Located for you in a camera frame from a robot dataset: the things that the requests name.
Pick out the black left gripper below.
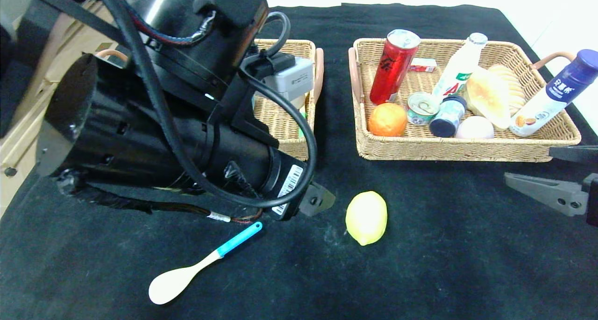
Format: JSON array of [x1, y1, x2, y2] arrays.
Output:
[[219, 122, 336, 221]]

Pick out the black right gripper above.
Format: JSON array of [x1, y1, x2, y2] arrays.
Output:
[[503, 145, 598, 227]]

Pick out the yellow lemon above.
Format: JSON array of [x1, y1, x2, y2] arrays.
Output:
[[345, 191, 388, 246]]

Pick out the short silver tin can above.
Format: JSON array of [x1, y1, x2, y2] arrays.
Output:
[[406, 92, 441, 126]]

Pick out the red soda can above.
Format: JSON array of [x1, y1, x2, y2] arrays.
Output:
[[369, 29, 421, 106]]

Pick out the beige spoon blue handle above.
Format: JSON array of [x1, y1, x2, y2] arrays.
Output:
[[149, 222, 263, 305]]

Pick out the white bottle blue cap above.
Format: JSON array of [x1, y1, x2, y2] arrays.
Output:
[[509, 49, 598, 137]]

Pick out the striped bread loaf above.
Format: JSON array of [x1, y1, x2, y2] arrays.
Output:
[[487, 64, 526, 116]]

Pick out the pale pink round bun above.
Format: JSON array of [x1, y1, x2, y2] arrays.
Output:
[[454, 116, 495, 140]]

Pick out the yellow bread bun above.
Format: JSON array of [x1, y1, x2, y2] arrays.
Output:
[[463, 67, 511, 130]]

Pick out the orange fruit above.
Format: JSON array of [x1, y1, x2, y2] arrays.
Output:
[[368, 103, 408, 137]]

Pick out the black tablecloth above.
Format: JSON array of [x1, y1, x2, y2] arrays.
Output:
[[0, 3, 598, 320]]

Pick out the small dark blue jar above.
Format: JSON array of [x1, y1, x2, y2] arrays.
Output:
[[428, 95, 467, 138]]

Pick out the white milk drink bottle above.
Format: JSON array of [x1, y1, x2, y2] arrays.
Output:
[[431, 33, 488, 104]]

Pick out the red green candy box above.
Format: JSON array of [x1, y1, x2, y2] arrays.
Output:
[[410, 58, 437, 73]]

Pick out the gold metal rolling rack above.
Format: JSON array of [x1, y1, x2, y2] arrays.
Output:
[[0, 77, 52, 178]]

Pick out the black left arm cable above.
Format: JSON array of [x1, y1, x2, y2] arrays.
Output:
[[96, 0, 319, 209]]

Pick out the rectangular wicker basket brown handles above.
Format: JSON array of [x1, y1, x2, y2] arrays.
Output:
[[348, 37, 581, 163], [96, 39, 324, 162]]

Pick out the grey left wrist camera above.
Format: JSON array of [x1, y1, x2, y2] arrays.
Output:
[[261, 54, 314, 109]]

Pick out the thin black wrapped gripper wire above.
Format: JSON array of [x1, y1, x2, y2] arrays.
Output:
[[58, 182, 264, 225]]

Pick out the black red braided cable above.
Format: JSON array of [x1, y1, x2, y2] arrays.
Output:
[[119, 0, 219, 48]]

